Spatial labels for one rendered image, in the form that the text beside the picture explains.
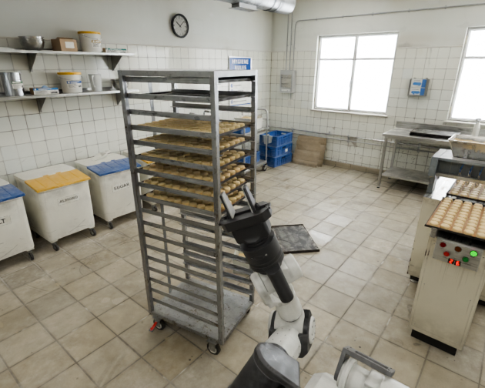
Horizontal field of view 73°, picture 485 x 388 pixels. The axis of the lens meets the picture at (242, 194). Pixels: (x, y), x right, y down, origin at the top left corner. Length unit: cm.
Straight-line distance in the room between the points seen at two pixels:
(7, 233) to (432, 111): 583
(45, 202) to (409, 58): 542
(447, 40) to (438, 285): 423
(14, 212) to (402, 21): 576
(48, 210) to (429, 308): 346
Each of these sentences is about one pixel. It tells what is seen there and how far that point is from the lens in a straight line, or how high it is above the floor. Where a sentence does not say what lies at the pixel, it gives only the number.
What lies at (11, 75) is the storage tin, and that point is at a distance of 402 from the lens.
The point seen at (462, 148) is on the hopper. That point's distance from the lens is 299.
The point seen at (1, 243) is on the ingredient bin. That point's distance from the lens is 382.
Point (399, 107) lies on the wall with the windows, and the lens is 618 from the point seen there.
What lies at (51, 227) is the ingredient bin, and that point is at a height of 29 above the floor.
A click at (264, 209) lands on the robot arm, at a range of 72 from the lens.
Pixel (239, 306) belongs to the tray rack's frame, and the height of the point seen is 15.
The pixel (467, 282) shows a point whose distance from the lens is 251.
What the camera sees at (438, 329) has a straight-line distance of 275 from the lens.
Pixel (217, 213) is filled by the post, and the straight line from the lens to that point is 183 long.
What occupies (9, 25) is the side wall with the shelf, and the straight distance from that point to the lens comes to 432.
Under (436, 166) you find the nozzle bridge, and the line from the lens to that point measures 300.
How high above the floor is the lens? 184
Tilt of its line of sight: 21 degrees down
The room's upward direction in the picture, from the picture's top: straight up
